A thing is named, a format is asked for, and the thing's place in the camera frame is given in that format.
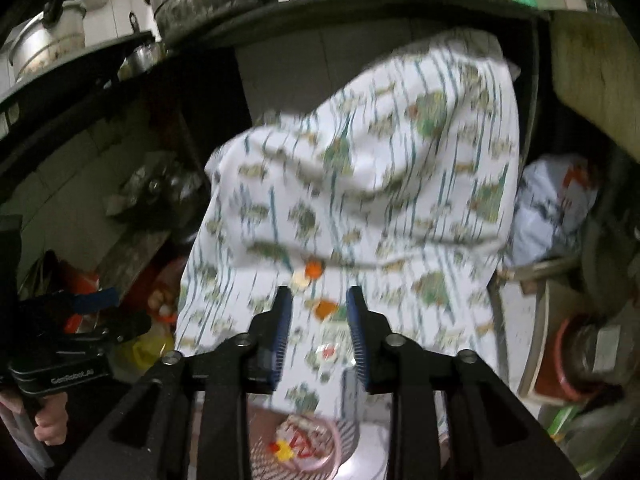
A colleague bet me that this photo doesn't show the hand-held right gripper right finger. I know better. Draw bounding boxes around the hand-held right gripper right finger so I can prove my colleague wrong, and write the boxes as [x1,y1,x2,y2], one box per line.
[346,285,581,480]

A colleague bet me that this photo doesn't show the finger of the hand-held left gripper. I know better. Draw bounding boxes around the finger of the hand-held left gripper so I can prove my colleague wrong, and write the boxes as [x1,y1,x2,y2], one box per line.
[74,311,152,345]
[62,287,120,313]

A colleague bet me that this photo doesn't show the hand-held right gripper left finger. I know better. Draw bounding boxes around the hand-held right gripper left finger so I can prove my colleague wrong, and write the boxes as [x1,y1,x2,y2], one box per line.
[60,285,294,480]

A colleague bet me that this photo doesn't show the pink plastic basket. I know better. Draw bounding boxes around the pink plastic basket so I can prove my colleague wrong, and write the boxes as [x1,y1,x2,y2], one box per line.
[247,405,362,473]

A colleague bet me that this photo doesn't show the red white snack wrapper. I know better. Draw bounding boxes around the red white snack wrapper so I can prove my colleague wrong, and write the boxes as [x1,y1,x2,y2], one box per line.
[272,415,333,461]

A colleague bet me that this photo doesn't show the person's left hand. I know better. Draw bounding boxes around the person's left hand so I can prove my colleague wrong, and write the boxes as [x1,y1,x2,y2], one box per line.
[32,391,69,446]

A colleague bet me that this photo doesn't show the yellow plastic bag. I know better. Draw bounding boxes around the yellow plastic bag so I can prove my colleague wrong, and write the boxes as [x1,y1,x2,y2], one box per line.
[117,327,176,376]

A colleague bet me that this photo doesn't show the red plastic bucket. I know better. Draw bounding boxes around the red plastic bucket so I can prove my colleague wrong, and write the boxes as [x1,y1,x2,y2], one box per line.
[120,255,191,321]

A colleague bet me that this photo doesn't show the crumpled grey plastic bag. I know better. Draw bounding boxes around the crumpled grey plastic bag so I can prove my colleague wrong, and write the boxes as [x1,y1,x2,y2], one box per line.
[107,152,208,221]

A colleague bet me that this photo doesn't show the white animal print cloth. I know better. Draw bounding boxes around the white animal print cloth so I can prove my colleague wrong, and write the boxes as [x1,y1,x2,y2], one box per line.
[175,27,523,436]

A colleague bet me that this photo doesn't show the red plastic basin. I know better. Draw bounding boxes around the red plastic basin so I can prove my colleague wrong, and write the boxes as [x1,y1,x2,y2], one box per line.
[537,315,616,403]

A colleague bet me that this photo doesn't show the white plastic bag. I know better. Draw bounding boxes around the white plastic bag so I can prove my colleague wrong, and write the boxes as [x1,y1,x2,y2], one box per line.
[505,157,598,271]

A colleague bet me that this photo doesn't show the small metal pot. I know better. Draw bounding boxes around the small metal pot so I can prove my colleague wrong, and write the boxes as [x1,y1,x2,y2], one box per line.
[117,42,166,78]

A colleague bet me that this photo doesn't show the metal pressure cooker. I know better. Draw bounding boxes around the metal pressure cooker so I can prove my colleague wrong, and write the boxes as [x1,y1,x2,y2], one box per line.
[7,0,88,81]

